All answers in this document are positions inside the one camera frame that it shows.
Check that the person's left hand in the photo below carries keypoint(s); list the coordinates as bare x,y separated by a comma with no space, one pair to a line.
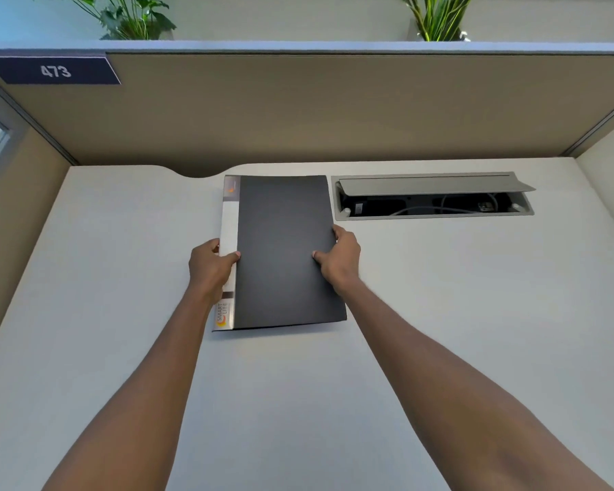
207,270

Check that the person's right hand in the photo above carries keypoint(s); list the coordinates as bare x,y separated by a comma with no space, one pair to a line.
343,263

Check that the person's right thumb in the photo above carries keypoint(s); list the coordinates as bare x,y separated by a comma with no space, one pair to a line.
321,257

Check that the person's left thumb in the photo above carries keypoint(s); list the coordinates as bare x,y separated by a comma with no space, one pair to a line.
231,258

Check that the black folder with white spine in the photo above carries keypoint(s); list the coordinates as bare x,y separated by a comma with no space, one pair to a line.
281,250

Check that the person's left forearm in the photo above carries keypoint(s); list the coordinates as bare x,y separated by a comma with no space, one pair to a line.
148,383

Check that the person's right forearm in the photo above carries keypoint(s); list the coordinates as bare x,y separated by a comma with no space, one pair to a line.
440,388

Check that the black power socket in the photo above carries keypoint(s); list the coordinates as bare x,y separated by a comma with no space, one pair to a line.
358,208

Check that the beige desk partition panel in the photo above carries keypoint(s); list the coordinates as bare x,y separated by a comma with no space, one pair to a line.
312,107

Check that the beige side partition panel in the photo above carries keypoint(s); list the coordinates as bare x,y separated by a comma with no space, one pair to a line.
609,148
10,214

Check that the dark blue number label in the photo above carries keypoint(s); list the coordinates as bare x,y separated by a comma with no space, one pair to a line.
56,71

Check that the broad-leaved green plant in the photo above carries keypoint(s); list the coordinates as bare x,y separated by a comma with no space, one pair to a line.
125,15

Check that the narrow-leaved green plant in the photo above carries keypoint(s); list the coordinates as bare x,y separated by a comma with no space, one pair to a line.
437,17

